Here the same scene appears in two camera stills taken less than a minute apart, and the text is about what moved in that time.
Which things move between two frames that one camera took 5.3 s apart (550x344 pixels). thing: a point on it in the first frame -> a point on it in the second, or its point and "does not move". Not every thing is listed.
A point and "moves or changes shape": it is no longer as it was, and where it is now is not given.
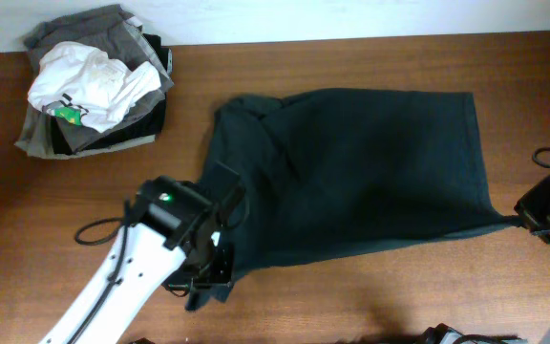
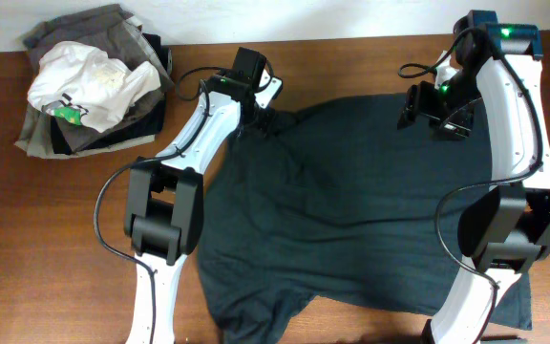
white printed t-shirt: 90,81 does not move
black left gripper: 222,267 -> 260,118
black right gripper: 534,210 -> 418,107
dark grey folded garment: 115,32 does not move
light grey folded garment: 35,136 does not move
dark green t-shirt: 335,173 moves or changes shape
